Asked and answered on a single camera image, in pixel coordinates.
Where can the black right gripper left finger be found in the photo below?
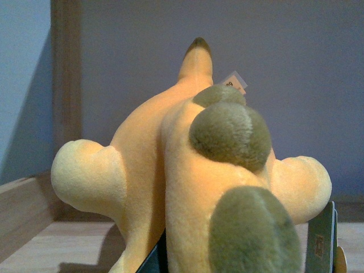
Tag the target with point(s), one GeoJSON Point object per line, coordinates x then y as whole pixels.
{"type": "Point", "coordinates": [156, 261]}

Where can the yellow plush dinosaur toy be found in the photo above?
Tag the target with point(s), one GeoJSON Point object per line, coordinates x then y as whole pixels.
{"type": "Point", "coordinates": [196, 164]}

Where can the white paper toy tag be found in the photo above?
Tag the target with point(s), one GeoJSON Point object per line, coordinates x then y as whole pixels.
{"type": "Point", "coordinates": [236, 81]}

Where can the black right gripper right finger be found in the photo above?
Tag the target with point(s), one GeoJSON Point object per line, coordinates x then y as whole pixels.
{"type": "Point", "coordinates": [322, 241]}

